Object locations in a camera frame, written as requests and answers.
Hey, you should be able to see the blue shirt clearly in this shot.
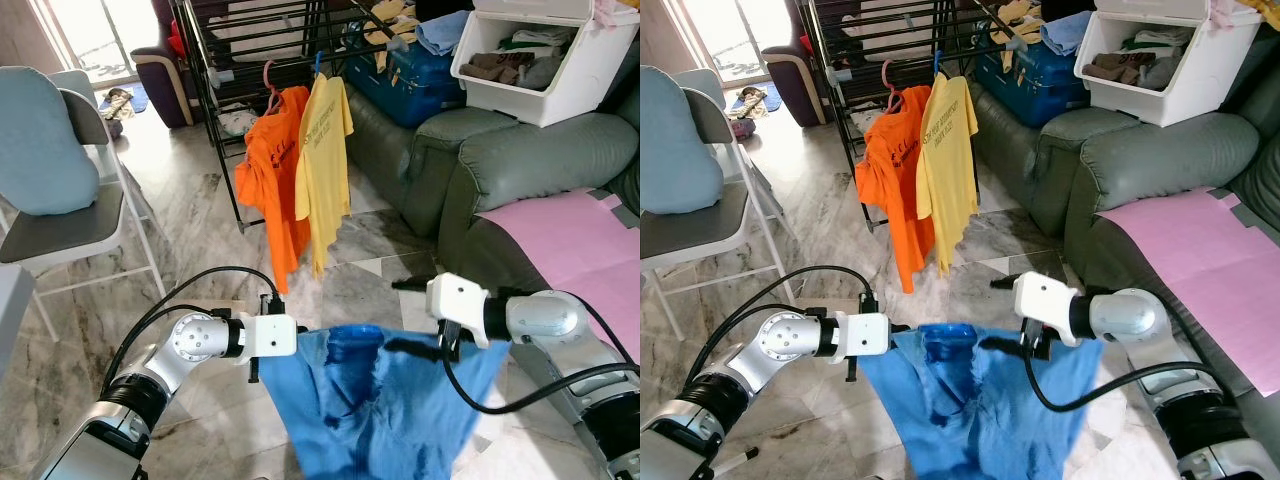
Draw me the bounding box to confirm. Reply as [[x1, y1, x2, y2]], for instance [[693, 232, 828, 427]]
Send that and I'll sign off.
[[858, 323, 1106, 480], [258, 323, 513, 480]]

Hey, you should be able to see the pink hanger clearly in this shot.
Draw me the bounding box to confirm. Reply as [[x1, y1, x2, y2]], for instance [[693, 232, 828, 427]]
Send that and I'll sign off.
[[880, 58, 906, 113], [262, 60, 288, 113]]

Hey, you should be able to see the yellow printed shirt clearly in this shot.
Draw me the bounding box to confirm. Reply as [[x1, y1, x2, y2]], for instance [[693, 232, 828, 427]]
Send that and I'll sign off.
[[294, 74, 356, 281], [915, 72, 981, 278]]

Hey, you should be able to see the pink mat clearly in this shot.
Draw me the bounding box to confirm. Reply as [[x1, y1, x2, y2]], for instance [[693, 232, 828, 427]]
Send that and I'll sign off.
[[1097, 188, 1280, 399], [478, 188, 641, 369]]

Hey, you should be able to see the orange shirt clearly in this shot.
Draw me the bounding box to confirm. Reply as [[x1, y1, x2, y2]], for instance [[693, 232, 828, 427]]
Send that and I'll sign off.
[[853, 85, 938, 296], [234, 85, 314, 297]]

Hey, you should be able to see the grey green sofa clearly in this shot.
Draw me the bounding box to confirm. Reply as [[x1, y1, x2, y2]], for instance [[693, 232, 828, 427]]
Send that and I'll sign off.
[[975, 60, 1280, 401], [345, 60, 641, 401]]

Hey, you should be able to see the blue suitcase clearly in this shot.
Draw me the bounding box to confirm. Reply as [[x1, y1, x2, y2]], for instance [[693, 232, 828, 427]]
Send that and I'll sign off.
[[345, 38, 468, 129], [975, 38, 1091, 129]]

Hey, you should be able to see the grey folding chair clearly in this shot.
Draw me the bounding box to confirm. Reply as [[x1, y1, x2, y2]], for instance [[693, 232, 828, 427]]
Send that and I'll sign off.
[[640, 68, 801, 346], [0, 68, 169, 343]]

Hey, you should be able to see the brown garment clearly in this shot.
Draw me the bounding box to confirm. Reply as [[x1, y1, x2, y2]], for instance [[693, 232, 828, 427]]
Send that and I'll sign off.
[[467, 52, 536, 87], [1083, 52, 1151, 86]]

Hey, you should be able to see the white storage bin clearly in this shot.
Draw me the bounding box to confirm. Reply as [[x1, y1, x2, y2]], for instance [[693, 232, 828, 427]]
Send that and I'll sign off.
[[450, 0, 641, 129], [1075, 0, 1263, 129]]

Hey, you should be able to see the black clothes drying rack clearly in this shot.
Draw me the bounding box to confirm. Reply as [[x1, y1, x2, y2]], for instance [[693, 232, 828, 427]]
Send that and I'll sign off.
[[797, 0, 1031, 233], [170, 0, 413, 233]]

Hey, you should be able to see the grey garment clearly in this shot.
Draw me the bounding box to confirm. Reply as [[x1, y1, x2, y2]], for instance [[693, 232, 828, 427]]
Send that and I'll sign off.
[[518, 55, 569, 93], [1138, 55, 1186, 93]]

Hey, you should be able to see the light blue towel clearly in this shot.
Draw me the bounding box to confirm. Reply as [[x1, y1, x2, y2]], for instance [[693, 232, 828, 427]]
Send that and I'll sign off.
[[415, 10, 473, 58], [1040, 10, 1096, 58]]

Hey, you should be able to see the purple armchair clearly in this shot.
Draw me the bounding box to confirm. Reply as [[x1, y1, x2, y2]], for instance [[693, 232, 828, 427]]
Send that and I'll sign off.
[[770, 0, 841, 126], [130, 0, 216, 129]]

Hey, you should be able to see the blue floor mat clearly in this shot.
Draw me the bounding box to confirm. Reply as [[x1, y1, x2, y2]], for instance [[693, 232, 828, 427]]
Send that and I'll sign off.
[[97, 83, 153, 116], [730, 83, 791, 113]]

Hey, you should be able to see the mustard yellow garment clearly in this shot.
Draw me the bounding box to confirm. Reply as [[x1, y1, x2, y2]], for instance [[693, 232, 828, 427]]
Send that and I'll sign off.
[[985, 0, 1046, 71], [360, 0, 423, 73]]

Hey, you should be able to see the black garment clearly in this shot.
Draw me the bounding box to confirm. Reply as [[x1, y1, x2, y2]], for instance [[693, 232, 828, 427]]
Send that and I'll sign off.
[[413, 0, 476, 23], [1040, 0, 1099, 21]]

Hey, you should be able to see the light blue cushion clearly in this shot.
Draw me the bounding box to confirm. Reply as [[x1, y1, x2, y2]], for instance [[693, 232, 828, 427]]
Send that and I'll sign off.
[[640, 65, 726, 216], [0, 65, 102, 217]]

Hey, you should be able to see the glass balcony door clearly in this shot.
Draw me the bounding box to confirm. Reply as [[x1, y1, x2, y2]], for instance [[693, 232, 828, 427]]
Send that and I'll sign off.
[[30, 0, 171, 89], [668, 0, 801, 86]]

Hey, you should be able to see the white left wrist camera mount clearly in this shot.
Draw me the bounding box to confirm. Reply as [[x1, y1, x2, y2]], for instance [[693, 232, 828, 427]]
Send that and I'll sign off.
[[240, 312, 299, 359], [833, 312, 893, 359]]

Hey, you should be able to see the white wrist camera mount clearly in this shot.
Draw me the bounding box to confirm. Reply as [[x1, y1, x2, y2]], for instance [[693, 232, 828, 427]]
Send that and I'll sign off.
[[1013, 272, 1079, 321], [833, 312, 893, 359], [240, 312, 299, 359], [427, 273, 491, 323]]

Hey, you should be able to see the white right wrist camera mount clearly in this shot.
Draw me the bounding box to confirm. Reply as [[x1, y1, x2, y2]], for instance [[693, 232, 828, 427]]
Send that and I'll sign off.
[[1013, 272, 1079, 321], [427, 273, 491, 323]]

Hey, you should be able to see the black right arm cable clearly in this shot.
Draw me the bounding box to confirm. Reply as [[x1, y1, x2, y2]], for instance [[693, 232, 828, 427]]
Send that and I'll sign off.
[[443, 320, 641, 416], [1022, 340, 1241, 413]]

